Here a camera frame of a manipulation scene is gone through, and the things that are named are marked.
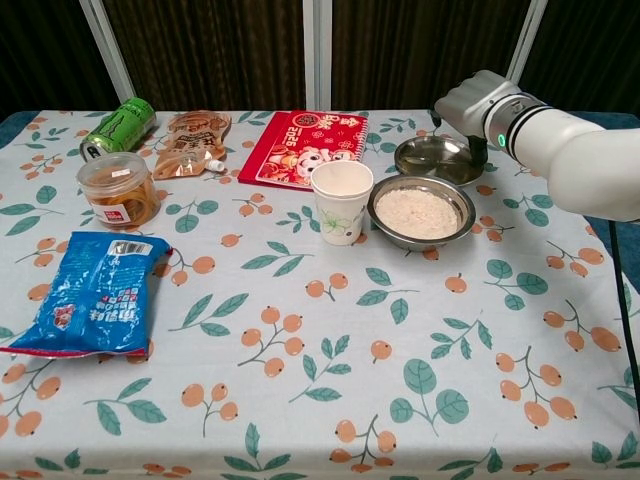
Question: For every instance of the dark brown curtain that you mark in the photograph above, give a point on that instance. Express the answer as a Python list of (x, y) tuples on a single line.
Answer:
[(215, 50)]

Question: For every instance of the stainless steel bowl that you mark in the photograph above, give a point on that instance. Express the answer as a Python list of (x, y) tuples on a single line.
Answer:
[(465, 200)]

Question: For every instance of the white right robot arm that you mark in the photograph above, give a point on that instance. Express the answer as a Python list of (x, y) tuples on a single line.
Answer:
[(575, 160)]

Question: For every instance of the white floral paper cup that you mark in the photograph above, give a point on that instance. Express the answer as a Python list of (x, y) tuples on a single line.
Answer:
[(340, 215)]

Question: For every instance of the red spiral calendar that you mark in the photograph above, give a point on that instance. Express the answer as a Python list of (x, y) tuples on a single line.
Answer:
[(295, 145)]

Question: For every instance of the blue snack bag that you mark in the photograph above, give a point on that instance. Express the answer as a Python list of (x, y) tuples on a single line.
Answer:
[(95, 295)]

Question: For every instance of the white frame post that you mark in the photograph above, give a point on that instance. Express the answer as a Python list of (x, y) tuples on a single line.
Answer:
[(527, 30), (107, 55), (318, 50)]

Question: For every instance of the brown spout pouch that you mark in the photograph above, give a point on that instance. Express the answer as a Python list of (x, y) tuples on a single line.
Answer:
[(187, 145)]

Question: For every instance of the stainless steel plate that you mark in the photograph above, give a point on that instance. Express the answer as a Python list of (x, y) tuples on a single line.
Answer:
[(430, 157)]

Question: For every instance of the floral fruit print tablecloth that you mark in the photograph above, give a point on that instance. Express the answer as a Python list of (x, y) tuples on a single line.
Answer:
[(320, 350)]

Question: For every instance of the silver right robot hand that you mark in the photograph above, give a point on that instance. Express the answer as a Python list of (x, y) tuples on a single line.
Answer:
[(470, 102)]

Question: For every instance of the clear jar of rubber bands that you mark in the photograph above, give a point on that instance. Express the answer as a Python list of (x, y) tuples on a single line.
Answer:
[(117, 192)]

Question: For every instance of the green drink can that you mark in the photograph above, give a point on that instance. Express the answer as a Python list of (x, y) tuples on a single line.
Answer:
[(120, 130)]

